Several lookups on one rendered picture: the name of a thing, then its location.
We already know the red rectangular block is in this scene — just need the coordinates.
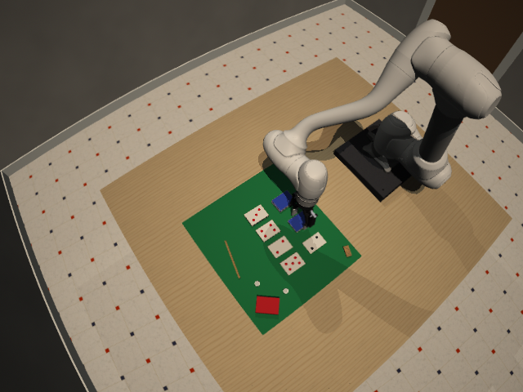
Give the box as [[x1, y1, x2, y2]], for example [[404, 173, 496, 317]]
[[256, 296, 279, 314]]

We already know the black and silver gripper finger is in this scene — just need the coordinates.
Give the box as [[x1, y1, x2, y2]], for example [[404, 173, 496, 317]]
[[290, 192, 298, 216], [303, 210, 318, 230]]

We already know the cream playing card with black dots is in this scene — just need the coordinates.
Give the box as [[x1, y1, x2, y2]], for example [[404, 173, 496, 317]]
[[302, 233, 327, 254]]

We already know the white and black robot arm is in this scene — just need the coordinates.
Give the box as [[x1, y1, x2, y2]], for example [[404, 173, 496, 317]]
[[263, 19, 502, 207]]

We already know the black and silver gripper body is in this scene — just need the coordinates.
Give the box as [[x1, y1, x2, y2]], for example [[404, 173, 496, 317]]
[[296, 200, 314, 213]]

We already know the green felt mat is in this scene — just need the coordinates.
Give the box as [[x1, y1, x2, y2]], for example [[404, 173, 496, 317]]
[[182, 164, 361, 335]]

